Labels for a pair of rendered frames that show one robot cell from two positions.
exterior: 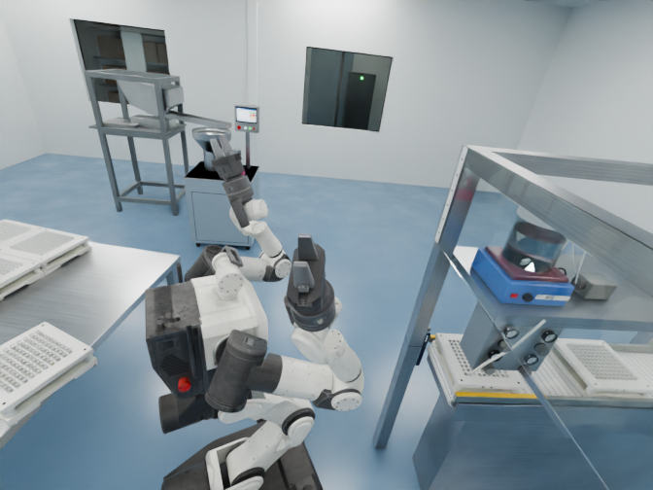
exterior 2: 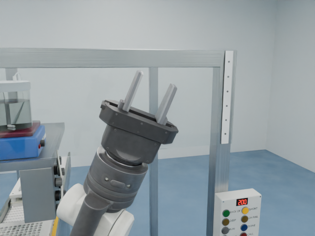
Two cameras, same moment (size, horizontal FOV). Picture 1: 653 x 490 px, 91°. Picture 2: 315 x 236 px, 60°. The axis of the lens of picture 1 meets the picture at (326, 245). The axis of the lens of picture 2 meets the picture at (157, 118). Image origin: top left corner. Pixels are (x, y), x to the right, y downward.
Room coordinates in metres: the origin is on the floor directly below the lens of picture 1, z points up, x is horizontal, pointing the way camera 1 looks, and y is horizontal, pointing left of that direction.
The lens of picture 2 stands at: (0.48, 0.44, 1.60)
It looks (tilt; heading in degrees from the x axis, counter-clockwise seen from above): 11 degrees down; 262
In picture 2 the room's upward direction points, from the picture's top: straight up
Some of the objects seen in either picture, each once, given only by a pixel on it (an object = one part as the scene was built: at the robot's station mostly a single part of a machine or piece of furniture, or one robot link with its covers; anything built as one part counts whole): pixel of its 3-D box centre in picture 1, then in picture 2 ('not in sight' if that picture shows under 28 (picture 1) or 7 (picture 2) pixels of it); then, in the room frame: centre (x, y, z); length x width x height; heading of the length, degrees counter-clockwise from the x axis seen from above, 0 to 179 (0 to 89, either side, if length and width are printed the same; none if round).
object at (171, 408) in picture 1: (206, 394); not in sight; (0.66, 0.34, 0.83); 0.28 x 0.13 x 0.18; 119
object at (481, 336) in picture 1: (508, 335); (42, 182); (0.77, -0.60, 1.15); 0.22 x 0.11 x 0.20; 96
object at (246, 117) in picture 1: (247, 138); not in sight; (3.29, 0.92, 1.07); 0.23 x 0.10 x 0.62; 96
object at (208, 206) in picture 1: (225, 206); not in sight; (3.13, 1.11, 0.38); 0.63 x 0.57 x 0.76; 96
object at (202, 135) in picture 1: (220, 151); not in sight; (3.18, 1.17, 0.95); 0.49 x 0.36 x 0.38; 96
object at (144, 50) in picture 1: (128, 67); not in sight; (5.45, 3.35, 1.43); 1.32 x 0.01 x 1.11; 96
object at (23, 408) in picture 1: (32, 372); not in sight; (0.63, 0.87, 0.89); 0.24 x 0.24 x 0.02; 69
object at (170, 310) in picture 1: (209, 333); not in sight; (0.68, 0.31, 1.10); 0.34 x 0.30 x 0.36; 29
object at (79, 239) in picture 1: (44, 245); not in sight; (1.24, 1.32, 0.94); 0.25 x 0.24 x 0.02; 171
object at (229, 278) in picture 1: (227, 275); not in sight; (0.70, 0.26, 1.30); 0.10 x 0.07 x 0.09; 29
